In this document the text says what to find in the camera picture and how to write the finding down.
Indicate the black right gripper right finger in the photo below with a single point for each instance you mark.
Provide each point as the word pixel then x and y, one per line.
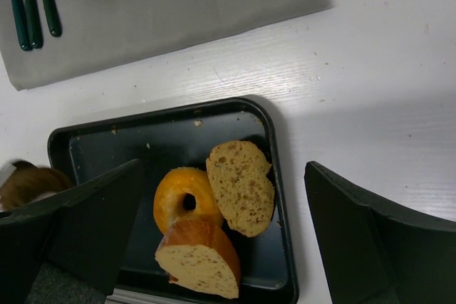
pixel 375 250

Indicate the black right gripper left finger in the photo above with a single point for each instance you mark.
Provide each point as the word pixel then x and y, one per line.
pixel 69 247

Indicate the brown chocolate croissant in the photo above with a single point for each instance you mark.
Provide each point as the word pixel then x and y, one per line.
pixel 23 183

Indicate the large front bread slice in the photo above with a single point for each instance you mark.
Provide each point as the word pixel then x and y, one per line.
pixel 199 256

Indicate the bread slice right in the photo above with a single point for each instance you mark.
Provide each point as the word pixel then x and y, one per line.
pixel 238 175

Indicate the orange glazed donut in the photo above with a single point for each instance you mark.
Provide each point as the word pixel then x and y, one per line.
pixel 185 193

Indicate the black baking tray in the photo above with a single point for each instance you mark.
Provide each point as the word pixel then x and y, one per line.
pixel 183 137

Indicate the grey placemat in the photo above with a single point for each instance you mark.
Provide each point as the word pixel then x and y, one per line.
pixel 102 34

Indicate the green handled gold fork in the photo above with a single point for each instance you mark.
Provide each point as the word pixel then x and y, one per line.
pixel 52 18

